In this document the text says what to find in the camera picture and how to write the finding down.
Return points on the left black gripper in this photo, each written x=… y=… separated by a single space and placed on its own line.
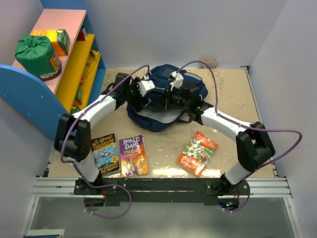
x=137 y=104

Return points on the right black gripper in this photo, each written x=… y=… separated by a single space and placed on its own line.
x=167 y=96

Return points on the navy blue school backpack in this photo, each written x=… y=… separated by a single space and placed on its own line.
x=154 y=117

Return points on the Roald Dahl Charlie book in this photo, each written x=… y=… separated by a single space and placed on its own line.
x=133 y=158

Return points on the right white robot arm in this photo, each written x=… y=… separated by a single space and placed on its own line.
x=253 y=144

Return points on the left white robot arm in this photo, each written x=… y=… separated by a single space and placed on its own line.
x=73 y=135

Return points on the yellow snack bag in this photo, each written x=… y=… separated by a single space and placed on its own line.
x=90 y=64

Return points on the green box on lower shelf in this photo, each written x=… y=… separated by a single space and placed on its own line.
x=78 y=97

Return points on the blue pink yellow shelf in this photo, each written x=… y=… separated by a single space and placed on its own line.
x=43 y=97

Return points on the orange 78-storey treehouse book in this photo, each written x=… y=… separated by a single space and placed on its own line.
x=197 y=154

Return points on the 169-storey treehouse book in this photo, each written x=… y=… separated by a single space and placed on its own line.
x=105 y=155

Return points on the small box on yellow shelf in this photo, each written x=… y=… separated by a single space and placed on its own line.
x=82 y=35

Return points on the yellow green carton box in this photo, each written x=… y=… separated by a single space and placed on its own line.
x=59 y=39

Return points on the green wrapped round package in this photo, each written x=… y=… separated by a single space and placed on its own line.
x=37 y=55

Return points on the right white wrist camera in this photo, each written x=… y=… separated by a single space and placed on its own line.
x=176 y=80

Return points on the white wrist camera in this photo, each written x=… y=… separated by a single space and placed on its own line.
x=176 y=80
x=145 y=85

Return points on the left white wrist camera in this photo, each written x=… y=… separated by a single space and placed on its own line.
x=145 y=85

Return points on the small box at back wall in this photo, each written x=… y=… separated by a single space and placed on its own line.
x=212 y=63

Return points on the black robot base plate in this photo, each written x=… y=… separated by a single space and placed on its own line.
x=160 y=190

